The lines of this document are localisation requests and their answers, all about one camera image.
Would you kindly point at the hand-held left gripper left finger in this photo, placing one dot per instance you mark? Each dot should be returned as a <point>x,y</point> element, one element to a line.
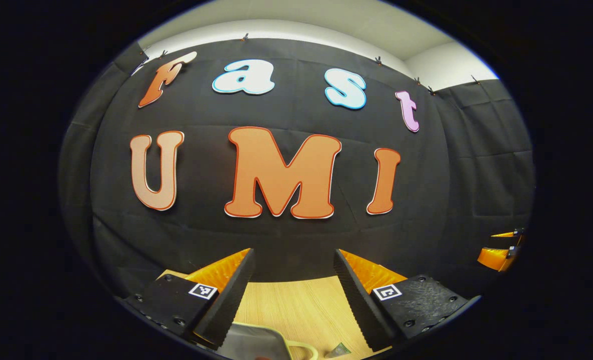
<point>236,295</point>

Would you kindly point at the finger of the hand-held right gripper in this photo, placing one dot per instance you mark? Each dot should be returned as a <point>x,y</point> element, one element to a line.
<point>504,234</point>
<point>494,257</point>

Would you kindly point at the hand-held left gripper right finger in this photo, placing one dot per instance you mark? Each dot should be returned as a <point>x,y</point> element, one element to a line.
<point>356,305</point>

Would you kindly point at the white tube green print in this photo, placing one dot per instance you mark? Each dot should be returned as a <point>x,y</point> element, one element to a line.
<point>339,351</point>

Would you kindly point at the black backdrop cloth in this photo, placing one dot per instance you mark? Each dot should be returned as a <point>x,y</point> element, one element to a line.
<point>286,240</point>

